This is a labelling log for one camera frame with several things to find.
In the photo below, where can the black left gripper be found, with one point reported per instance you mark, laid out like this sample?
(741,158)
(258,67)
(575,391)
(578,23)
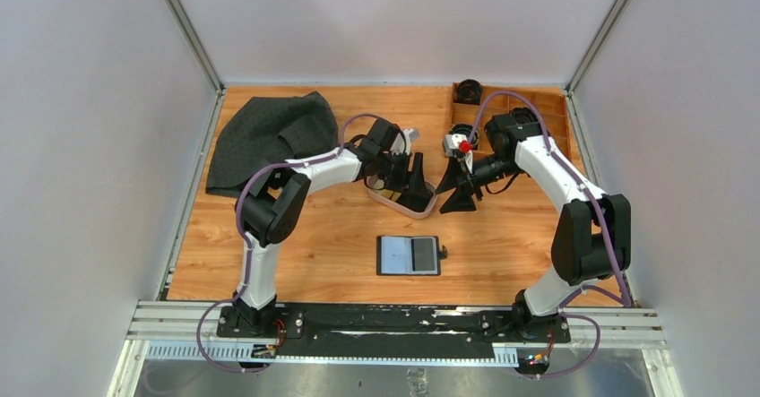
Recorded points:
(416,185)

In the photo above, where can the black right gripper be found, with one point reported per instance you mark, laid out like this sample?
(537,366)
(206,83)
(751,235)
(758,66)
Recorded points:
(462,199)

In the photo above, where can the pink oval plastic tray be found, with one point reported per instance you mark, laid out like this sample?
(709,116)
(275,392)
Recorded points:
(393,205)

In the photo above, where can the black leather card holder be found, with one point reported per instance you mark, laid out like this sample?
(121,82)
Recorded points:
(409,256)

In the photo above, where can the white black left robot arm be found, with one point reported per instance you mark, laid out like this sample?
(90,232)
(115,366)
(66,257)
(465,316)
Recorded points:
(271,201)

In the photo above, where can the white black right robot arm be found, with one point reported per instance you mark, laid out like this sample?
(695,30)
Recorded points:
(592,240)

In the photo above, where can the rolled dark belt top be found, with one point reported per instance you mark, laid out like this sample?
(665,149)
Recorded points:
(468,92)

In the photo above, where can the wooden compartment organizer box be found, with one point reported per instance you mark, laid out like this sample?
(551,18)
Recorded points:
(551,103)

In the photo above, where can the dark green dotted cloth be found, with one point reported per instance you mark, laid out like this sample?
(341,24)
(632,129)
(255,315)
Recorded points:
(269,130)

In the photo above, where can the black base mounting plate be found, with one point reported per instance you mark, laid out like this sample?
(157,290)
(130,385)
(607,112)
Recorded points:
(392,331)

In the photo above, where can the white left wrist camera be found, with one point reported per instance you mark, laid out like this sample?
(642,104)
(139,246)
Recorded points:
(402,142)

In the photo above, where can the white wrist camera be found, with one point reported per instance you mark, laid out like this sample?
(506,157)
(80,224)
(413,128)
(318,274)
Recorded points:
(402,142)
(457,146)

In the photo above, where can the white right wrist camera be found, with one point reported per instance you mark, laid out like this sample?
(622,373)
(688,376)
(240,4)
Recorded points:
(457,146)

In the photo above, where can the aluminium frame rail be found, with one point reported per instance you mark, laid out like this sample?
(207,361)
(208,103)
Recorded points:
(165,330)

